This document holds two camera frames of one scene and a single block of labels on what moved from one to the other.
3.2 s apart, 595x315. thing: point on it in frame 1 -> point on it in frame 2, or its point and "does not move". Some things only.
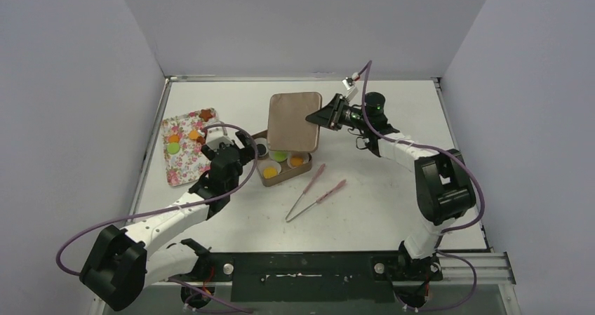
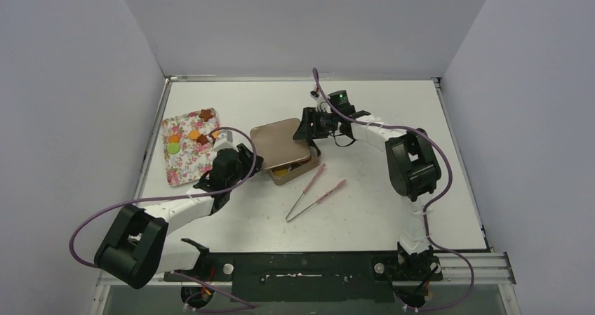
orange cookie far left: [174, 139] does not move
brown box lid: [288, 128] -> [275, 144]
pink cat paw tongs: [320, 198] does not move
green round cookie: [173, 148] does not move
